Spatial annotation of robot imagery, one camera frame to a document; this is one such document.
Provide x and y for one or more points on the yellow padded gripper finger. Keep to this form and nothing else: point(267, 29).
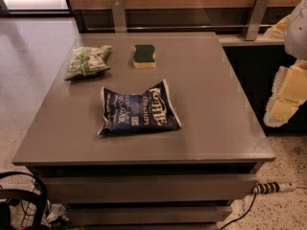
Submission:
point(277, 30)
point(289, 93)

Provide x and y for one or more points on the green and yellow sponge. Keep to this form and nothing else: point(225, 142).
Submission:
point(143, 56)

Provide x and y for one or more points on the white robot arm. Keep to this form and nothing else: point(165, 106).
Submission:
point(295, 37)

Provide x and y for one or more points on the white power strip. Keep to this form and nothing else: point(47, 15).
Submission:
point(273, 187)

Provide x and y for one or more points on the blue potato chips bag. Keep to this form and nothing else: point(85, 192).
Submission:
point(149, 112)

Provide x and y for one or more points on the grey drawer cabinet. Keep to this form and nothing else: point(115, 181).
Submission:
point(164, 140)

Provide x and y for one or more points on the green snack bag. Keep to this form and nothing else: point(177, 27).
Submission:
point(87, 61)

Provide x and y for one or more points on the right metal bracket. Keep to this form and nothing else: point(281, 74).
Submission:
point(251, 30)

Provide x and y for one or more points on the metal bracket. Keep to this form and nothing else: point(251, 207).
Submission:
point(251, 30)
point(119, 16)

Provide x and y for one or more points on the wooden wall panel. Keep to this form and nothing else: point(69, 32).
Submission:
point(219, 16)

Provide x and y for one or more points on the left metal bracket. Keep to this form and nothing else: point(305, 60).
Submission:
point(119, 16)

